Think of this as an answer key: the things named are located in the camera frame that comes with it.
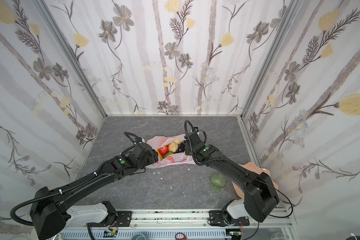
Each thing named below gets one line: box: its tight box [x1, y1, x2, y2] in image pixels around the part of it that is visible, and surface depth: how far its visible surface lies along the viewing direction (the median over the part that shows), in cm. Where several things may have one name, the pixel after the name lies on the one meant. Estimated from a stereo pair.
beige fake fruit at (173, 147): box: [168, 141, 179, 153], surface depth 97 cm
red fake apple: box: [158, 143, 170, 156], surface depth 97 cm
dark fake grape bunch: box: [176, 141, 186, 153], surface depth 100 cm
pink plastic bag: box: [145, 134, 196, 169], surface depth 86 cm
